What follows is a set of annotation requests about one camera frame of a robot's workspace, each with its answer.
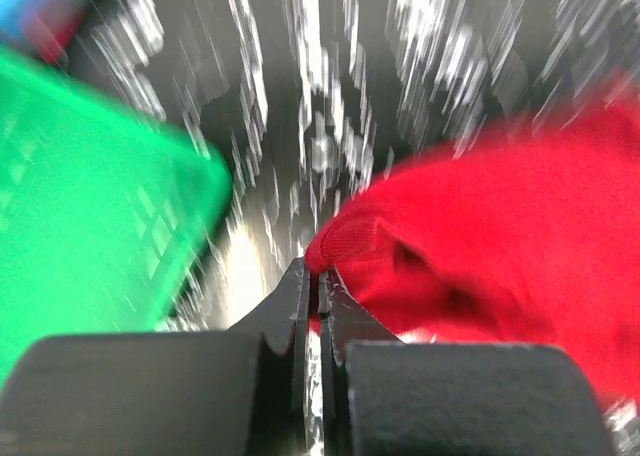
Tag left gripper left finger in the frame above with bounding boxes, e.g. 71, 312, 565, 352
1, 259, 311, 455

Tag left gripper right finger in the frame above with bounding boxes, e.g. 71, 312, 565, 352
317, 271, 616, 455

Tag red t shirt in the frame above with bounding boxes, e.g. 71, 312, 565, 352
305, 89, 639, 399

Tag green plastic tray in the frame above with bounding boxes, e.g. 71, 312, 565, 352
1, 49, 232, 374

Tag folded pink shirt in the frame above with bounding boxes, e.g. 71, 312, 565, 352
26, 7, 88, 64

